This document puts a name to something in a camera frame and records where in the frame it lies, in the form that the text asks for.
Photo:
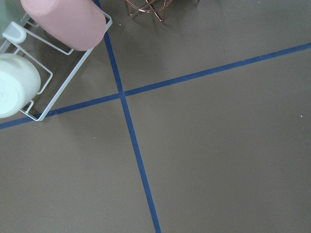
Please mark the pink cup upper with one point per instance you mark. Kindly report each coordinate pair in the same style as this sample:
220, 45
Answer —
79, 24

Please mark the copper wire bottle rack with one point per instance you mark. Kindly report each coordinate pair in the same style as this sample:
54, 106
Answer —
154, 7

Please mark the mint green cup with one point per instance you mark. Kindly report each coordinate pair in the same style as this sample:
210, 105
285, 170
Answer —
11, 10

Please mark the white cup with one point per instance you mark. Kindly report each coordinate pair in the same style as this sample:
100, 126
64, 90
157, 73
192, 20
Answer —
19, 83

